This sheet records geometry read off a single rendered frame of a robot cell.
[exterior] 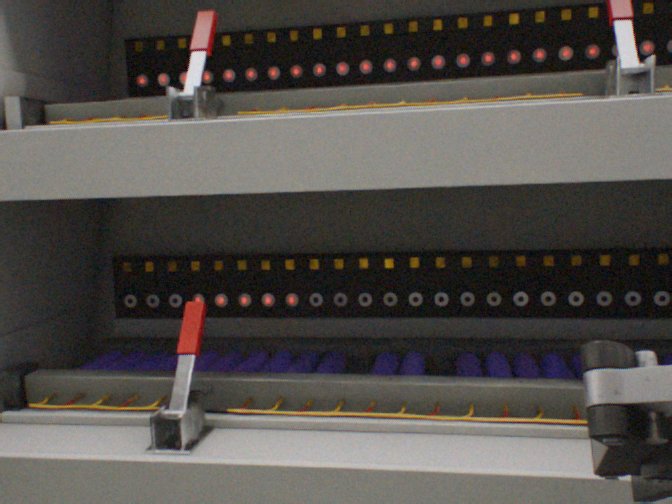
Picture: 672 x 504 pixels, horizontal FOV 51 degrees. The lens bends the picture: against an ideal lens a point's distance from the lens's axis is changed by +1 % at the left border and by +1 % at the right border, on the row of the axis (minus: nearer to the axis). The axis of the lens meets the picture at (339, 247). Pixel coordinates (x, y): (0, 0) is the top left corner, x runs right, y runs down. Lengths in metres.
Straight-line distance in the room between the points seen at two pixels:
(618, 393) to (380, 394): 0.27
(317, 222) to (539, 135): 0.26
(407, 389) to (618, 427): 0.27
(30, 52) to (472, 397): 0.42
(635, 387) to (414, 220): 0.42
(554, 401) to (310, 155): 0.21
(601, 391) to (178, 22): 0.59
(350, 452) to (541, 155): 0.20
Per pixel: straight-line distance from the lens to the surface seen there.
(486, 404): 0.45
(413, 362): 0.51
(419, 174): 0.41
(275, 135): 0.42
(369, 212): 0.60
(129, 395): 0.51
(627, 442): 0.21
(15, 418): 0.52
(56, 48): 0.65
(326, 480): 0.40
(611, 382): 0.20
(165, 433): 0.44
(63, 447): 0.47
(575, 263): 0.56
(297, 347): 0.56
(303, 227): 0.61
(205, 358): 0.55
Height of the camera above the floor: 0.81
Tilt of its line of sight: 9 degrees up
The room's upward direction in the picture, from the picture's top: 1 degrees clockwise
